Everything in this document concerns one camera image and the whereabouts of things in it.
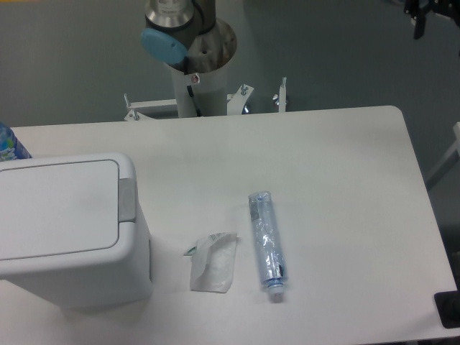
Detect clear plastic water bottle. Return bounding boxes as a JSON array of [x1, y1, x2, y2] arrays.
[[248, 190, 288, 303]]

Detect white plastic trash can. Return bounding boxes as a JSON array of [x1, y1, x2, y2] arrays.
[[1, 153, 152, 308]]

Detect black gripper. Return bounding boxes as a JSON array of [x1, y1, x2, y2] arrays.
[[403, 0, 459, 40]]

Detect white torn paper packet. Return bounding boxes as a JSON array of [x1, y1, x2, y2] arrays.
[[183, 232, 238, 294]]

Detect black table clamp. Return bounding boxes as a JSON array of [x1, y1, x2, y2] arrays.
[[434, 290, 459, 329]]

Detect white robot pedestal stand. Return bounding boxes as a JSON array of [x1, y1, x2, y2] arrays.
[[123, 19, 289, 122]]

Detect blue patterned bottle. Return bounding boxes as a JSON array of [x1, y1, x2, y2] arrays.
[[1, 123, 32, 162]]

